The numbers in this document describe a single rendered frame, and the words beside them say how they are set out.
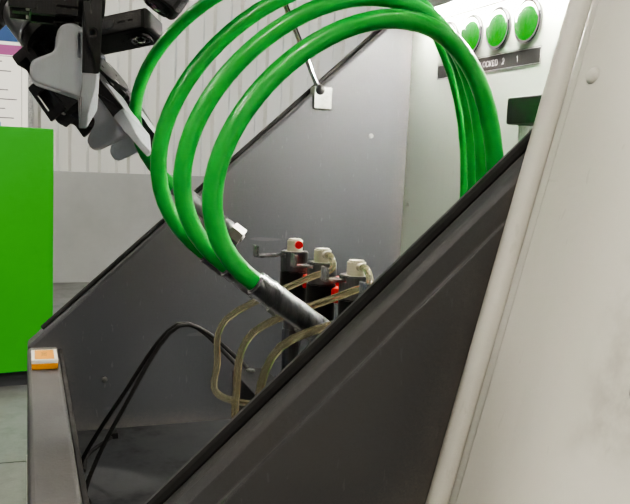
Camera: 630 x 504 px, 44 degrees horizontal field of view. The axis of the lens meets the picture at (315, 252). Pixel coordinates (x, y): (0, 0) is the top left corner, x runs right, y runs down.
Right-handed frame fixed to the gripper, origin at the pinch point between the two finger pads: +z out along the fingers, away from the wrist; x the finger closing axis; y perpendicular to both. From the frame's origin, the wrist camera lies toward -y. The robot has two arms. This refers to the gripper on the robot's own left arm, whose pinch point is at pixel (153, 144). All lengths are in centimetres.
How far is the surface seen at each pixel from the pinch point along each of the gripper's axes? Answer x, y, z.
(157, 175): 18.2, -2.7, 12.3
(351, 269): 14.2, -10.5, 28.3
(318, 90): -26.4, -18.2, -3.6
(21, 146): -241, 107, -176
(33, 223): -253, 129, -147
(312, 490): 32, -3, 41
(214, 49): 18.0, -13.1, 6.7
